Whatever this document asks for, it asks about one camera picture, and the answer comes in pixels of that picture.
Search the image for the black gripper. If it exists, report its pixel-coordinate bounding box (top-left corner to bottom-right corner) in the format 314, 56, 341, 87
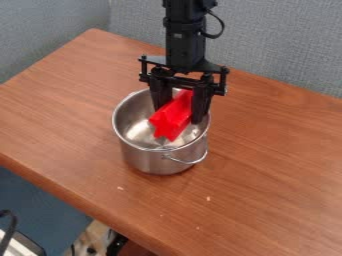
139, 17, 228, 124

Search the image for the red plastic block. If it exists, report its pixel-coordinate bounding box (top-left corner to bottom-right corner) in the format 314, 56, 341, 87
148, 90, 192, 141

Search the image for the stainless steel metal pot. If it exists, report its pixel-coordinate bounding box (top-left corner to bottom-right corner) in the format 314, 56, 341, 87
111, 89, 211, 176

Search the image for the wooden table leg base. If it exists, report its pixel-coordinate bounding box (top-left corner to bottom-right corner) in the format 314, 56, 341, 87
64, 219, 131, 256

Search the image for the grey device under table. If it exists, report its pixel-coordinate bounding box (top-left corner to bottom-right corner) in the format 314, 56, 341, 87
0, 232, 47, 256

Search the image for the black cable loop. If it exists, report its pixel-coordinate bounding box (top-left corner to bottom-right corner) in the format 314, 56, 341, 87
0, 209, 19, 256

